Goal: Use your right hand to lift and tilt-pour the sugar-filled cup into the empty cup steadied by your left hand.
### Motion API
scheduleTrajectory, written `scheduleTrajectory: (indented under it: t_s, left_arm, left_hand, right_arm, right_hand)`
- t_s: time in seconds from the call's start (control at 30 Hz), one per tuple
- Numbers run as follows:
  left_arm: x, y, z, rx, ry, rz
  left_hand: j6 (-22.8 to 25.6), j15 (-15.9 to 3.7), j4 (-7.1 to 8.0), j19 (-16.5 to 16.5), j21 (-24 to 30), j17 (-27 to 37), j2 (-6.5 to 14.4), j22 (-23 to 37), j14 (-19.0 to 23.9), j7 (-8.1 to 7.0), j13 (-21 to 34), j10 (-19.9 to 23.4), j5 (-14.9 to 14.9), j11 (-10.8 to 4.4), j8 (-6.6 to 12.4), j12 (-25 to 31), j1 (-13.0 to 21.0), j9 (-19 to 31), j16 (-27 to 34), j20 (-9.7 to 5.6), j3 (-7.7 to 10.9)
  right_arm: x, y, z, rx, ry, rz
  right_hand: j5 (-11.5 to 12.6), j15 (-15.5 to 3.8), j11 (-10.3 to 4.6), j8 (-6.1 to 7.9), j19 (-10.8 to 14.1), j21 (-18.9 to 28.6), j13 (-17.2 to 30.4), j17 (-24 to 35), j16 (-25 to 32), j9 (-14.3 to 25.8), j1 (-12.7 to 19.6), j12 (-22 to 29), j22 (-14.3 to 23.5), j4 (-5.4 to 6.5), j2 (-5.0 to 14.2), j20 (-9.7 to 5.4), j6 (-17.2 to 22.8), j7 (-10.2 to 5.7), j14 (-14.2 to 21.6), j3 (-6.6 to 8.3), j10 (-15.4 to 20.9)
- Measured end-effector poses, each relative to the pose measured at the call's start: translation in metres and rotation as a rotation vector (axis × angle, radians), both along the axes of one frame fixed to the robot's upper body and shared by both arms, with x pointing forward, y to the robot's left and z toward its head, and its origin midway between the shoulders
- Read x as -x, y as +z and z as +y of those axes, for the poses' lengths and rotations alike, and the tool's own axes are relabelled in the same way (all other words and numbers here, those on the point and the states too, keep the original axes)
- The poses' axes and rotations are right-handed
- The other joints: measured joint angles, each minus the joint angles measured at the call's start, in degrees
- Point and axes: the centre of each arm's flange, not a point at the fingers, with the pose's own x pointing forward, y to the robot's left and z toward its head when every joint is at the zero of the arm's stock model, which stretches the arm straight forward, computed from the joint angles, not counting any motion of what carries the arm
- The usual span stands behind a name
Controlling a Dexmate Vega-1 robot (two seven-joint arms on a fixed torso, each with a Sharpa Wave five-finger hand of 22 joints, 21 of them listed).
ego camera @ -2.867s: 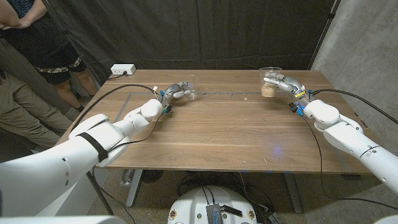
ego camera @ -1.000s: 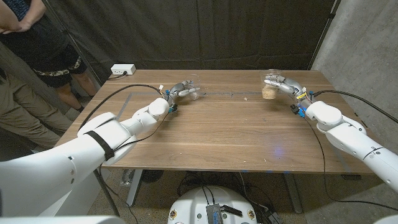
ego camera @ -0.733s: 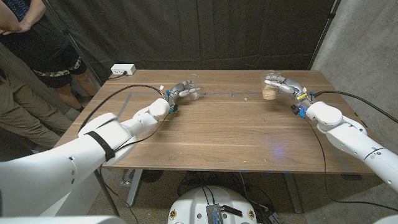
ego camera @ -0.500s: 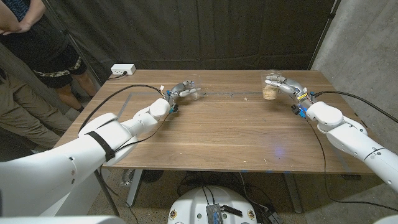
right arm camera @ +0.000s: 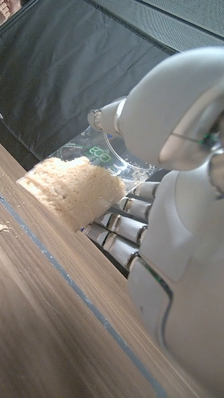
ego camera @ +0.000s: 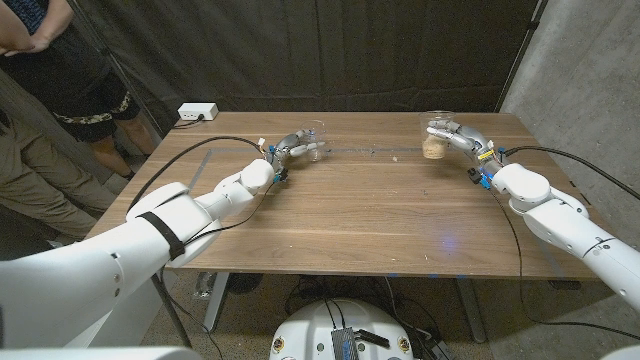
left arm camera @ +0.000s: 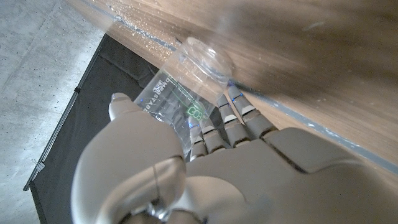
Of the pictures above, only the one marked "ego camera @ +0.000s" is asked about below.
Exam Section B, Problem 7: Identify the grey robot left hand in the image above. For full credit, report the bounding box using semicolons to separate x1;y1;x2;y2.
266;128;327;172

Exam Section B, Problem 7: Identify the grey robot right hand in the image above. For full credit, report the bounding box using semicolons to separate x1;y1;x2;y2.
426;119;506;181

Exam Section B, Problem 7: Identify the clear plastic cup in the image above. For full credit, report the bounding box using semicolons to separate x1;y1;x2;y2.
299;119;329;163

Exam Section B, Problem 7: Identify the clear cup with brown sugar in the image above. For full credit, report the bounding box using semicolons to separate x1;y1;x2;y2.
418;110;456;160

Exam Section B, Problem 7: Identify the white power strip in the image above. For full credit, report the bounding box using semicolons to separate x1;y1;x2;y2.
177;102;220;122

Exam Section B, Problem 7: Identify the black backdrop curtain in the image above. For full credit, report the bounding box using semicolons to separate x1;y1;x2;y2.
74;0;544;134

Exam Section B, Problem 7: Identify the round black floor fan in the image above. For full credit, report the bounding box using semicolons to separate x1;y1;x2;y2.
227;273;265;295

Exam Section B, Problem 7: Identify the grey table leg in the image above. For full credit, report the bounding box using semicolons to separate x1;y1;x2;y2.
454;278;489;345

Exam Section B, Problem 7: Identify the white table leg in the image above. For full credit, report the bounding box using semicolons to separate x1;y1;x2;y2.
202;272;231;335

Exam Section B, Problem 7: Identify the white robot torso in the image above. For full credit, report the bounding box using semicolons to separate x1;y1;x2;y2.
269;298;415;360

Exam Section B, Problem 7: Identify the grey finned module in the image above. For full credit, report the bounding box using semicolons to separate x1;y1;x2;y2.
331;327;360;360

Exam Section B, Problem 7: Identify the black power adapter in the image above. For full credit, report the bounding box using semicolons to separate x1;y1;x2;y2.
419;337;456;360

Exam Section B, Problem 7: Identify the person in black shorts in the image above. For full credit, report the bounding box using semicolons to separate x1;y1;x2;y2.
0;0;161;181

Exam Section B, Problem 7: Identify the person in khaki trousers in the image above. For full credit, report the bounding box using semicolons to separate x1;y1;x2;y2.
0;112;117;240

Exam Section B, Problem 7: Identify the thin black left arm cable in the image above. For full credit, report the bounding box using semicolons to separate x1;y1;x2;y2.
159;180;279;360

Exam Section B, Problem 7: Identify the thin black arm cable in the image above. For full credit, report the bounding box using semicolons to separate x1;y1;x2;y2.
487;188;640;342
159;180;279;360

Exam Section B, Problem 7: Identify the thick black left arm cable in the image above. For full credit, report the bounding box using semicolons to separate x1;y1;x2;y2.
127;135;269;349

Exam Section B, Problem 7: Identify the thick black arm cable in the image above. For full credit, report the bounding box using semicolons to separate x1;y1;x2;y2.
502;145;640;201
127;135;269;349

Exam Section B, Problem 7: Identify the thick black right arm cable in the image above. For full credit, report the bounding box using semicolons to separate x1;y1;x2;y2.
502;145;640;201

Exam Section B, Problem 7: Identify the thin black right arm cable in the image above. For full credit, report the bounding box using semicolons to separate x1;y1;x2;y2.
487;188;640;342

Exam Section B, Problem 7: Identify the black floor cable bundle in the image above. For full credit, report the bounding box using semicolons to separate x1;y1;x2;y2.
284;274;451;351

